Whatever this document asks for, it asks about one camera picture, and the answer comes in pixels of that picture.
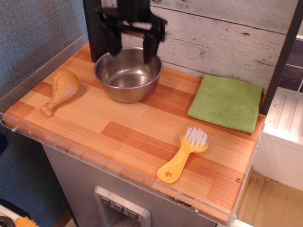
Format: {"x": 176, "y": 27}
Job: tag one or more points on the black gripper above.
{"x": 134, "y": 17}

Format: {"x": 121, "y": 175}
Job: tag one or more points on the silver metal bowl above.
{"x": 125, "y": 78}

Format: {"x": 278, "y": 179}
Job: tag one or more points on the toy chicken drumstick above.
{"x": 65, "y": 85}

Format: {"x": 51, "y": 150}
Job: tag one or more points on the yellow scrub brush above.
{"x": 194, "y": 140}

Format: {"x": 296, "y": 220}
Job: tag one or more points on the green cloth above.
{"x": 229, "y": 103}

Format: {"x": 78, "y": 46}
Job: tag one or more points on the clear acrylic left guard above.
{"x": 34, "y": 79}

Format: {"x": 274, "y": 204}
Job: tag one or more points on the grey toy fridge cabinet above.
{"x": 98, "y": 198}

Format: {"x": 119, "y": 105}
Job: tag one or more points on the white toy sink unit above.
{"x": 279, "y": 155}

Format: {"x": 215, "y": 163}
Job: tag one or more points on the orange toy bottom left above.
{"x": 25, "y": 222}

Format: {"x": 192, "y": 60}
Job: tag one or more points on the dark left post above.
{"x": 96, "y": 40}

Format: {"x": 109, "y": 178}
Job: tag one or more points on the dark post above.
{"x": 96, "y": 40}
{"x": 283, "y": 57}

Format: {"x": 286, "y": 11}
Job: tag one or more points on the dark right post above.
{"x": 283, "y": 57}

